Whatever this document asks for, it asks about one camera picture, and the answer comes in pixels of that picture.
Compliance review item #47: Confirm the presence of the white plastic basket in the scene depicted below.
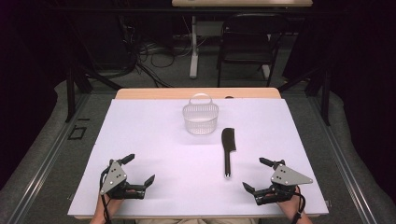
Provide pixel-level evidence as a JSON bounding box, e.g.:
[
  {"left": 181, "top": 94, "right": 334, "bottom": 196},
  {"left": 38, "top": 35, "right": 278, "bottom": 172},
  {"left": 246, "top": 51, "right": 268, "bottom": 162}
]
[{"left": 181, "top": 92, "right": 220, "bottom": 136}]

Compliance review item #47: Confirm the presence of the wooden table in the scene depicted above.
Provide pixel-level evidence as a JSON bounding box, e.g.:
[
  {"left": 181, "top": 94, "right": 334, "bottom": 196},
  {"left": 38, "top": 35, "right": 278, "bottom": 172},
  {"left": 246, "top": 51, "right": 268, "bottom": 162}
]
[{"left": 74, "top": 87, "right": 322, "bottom": 220}]

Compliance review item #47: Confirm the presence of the background desk with white legs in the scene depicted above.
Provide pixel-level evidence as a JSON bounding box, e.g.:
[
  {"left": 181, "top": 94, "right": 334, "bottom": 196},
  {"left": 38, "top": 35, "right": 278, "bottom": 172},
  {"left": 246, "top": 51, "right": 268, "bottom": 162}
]
[{"left": 171, "top": 0, "right": 314, "bottom": 80}]

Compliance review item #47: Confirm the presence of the black folding chair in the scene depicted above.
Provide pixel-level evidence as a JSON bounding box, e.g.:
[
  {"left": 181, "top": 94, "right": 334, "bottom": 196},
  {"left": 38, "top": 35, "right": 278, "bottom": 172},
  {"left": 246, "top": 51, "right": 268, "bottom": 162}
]
[{"left": 216, "top": 12, "right": 290, "bottom": 89}]

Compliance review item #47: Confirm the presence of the metal floor rail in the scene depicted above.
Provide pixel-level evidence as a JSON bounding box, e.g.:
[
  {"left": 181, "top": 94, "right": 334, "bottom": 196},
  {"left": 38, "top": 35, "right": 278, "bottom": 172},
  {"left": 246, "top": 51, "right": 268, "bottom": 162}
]
[
  {"left": 5, "top": 92, "right": 92, "bottom": 224},
  {"left": 306, "top": 92, "right": 378, "bottom": 224}
]

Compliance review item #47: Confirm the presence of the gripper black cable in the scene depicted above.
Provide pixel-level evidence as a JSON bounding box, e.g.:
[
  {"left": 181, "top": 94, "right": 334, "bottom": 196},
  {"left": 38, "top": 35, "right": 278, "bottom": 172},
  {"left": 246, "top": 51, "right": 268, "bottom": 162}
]
[
  {"left": 98, "top": 166, "right": 114, "bottom": 224},
  {"left": 290, "top": 185, "right": 307, "bottom": 224}
]

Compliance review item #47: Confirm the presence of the white table mat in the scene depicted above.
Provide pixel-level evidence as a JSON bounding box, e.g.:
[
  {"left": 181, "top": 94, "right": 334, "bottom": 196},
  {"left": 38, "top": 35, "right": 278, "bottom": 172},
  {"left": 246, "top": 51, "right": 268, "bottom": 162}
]
[{"left": 67, "top": 97, "right": 330, "bottom": 218}]

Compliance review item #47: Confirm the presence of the person's left hand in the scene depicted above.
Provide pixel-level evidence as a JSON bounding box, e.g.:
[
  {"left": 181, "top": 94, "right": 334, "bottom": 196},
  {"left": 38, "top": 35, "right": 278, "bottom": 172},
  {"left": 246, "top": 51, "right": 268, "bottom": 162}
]
[{"left": 100, "top": 188, "right": 138, "bottom": 214}]

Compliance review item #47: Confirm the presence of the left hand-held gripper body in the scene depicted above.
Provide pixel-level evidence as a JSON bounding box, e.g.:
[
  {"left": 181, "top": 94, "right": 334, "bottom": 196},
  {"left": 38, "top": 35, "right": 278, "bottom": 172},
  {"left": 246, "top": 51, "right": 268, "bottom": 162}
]
[{"left": 99, "top": 159, "right": 148, "bottom": 201}]

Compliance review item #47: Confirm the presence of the person's right hand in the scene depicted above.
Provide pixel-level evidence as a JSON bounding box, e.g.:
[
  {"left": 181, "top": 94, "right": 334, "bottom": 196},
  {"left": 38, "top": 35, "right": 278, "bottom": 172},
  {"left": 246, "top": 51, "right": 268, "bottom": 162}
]
[{"left": 263, "top": 186, "right": 302, "bottom": 217}]

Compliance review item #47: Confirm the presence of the black metal stand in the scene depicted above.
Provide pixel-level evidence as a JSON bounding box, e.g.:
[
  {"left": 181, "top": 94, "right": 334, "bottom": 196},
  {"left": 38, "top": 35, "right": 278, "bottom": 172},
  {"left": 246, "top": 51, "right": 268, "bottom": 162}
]
[
  {"left": 64, "top": 64, "right": 124, "bottom": 123},
  {"left": 277, "top": 64, "right": 332, "bottom": 127}
]

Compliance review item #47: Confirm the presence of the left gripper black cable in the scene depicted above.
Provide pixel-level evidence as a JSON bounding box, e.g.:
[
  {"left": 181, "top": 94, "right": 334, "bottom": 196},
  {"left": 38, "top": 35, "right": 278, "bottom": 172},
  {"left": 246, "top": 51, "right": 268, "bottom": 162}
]
[{"left": 98, "top": 166, "right": 114, "bottom": 224}]

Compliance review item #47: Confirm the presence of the tangle of floor cables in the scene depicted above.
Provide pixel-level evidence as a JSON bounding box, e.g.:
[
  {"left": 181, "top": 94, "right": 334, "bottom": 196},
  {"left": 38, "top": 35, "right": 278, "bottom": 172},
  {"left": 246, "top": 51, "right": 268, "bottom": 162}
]
[{"left": 120, "top": 17, "right": 195, "bottom": 89}]

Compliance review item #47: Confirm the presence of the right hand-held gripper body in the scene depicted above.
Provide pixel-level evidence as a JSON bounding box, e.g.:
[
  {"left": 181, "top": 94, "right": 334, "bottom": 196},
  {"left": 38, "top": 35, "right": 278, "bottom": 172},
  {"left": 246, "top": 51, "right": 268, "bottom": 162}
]
[{"left": 253, "top": 160, "right": 314, "bottom": 206}]

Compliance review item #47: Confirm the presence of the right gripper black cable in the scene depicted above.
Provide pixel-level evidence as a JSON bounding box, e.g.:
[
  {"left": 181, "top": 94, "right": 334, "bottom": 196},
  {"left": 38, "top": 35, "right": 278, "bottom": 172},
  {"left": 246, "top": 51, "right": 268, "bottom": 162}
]
[{"left": 290, "top": 185, "right": 307, "bottom": 224}]

